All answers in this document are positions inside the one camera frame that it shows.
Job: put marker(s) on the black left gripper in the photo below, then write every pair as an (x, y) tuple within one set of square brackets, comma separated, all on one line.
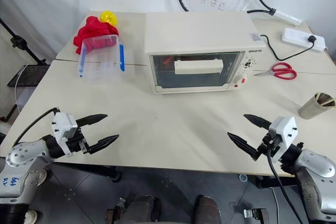
[(77, 144)]

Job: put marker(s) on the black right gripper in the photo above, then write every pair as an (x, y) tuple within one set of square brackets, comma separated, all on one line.
[(270, 142)]

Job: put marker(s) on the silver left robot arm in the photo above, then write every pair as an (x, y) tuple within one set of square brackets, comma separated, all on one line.
[(25, 155)]

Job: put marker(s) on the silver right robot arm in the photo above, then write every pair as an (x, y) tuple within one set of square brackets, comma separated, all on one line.
[(317, 166)]

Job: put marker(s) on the cream toaster oven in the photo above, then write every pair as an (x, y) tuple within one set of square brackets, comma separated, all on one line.
[(197, 32)]

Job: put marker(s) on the small blue cap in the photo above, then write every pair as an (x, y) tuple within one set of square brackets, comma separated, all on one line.
[(243, 177)]

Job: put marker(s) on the clear box with blue clips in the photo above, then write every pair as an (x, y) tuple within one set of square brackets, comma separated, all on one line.
[(101, 60)]

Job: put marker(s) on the metal clamp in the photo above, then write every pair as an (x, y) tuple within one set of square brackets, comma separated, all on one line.
[(115, 211), (256, 213)]

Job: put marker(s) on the dark rounded shape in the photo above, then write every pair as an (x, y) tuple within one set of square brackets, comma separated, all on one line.
[(143, 209), (207, 211)]

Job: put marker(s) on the red cloth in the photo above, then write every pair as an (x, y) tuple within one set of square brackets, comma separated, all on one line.
[(90, 30)]

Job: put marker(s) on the white power strip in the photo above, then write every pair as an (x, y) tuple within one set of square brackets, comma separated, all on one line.
[(296, 36)]

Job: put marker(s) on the black power plug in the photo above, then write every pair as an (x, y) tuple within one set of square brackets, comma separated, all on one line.
[(312, 39)]

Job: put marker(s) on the yellow plastic ball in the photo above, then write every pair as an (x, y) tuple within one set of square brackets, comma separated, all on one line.
[(108, 17)]

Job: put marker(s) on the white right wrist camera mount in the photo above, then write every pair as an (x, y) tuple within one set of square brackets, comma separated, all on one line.
[(284, 132)]

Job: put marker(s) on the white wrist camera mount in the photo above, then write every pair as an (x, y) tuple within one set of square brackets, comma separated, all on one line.
[(284, 132), (61, 127)]

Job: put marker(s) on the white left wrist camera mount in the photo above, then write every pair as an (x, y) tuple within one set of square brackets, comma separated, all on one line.
[(61, 127)]

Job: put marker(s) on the black table frame foot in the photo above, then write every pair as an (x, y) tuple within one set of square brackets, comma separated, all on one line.
[(92, 170), (275, 182)]

